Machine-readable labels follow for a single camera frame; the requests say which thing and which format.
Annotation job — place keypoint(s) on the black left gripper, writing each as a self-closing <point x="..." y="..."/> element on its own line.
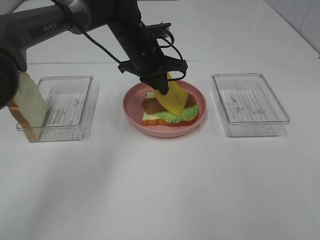
<point x="147" y="60"/>

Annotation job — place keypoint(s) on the yellow cheese slice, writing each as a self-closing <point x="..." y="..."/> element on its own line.
<point x="175" y="99"/>

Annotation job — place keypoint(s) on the bacon strip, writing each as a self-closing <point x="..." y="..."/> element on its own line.
<point x="151" y="105"/>

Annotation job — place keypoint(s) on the bread slice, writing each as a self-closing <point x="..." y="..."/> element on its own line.
<point x="151" y="120"/>
<point x="28" y="107"/>

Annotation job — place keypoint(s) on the green lettuce leaf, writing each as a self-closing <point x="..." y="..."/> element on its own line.
<point x="187" y="113"/>

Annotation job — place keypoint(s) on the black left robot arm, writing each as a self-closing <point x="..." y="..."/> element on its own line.
<point x="22" y="30"/>

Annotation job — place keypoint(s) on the pink round plate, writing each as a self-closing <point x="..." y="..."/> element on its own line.
<point x="134" y="112"/>

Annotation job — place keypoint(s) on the clear right plastic tray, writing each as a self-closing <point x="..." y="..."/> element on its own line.
<point x="247" y="105"/>

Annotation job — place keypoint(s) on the clear plastic tray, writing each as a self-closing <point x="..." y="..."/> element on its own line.
<point x="71" y="104"/>
<point x="247" y="105"/>

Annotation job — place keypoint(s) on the clear left plastic tray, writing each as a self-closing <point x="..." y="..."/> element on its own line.
<point x="71" y="104"/>

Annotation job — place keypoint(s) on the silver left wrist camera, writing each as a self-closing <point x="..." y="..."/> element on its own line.
<point x="157" y="31"/>

